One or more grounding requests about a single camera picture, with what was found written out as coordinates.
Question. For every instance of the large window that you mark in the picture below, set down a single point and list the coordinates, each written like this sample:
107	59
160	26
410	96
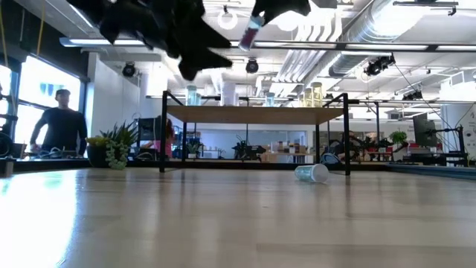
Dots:
22	93

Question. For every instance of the wooden shelf black metal legs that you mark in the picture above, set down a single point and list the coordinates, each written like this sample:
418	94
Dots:
241	114

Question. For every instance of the background black robot arm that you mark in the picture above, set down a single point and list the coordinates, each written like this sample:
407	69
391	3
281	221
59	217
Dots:
247	152

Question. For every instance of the overhead light bar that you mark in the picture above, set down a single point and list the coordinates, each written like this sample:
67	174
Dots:
372	46

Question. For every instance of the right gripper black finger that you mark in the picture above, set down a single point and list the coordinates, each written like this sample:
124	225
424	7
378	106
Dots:
273	7

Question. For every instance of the black ceiling spotlight cluster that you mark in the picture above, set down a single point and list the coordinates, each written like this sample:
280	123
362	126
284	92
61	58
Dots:
379	65

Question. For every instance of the background green plant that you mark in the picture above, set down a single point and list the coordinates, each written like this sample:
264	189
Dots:
398	136

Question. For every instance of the cardboard box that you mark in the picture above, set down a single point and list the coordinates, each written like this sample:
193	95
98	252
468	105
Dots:
267	156

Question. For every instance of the white and blue round object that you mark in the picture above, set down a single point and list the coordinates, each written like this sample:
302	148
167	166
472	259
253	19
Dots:
330	159

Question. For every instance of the potted green succulent plant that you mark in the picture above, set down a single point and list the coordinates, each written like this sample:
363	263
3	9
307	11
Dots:
115	145

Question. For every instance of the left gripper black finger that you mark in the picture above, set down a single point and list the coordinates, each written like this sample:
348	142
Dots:
210	37
201	64

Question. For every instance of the black computer monitor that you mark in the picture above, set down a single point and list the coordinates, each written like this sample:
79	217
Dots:
425	132

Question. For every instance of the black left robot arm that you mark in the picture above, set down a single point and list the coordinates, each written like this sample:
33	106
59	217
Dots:
111	15

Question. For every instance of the black aluminium table frame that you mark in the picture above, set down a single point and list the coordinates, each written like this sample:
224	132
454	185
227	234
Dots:
223	165

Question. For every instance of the person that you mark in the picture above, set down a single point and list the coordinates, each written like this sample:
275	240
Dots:
61	126
166	143

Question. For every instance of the black round ceiling fixture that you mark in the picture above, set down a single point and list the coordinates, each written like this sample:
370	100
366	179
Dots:
129	69
252	66

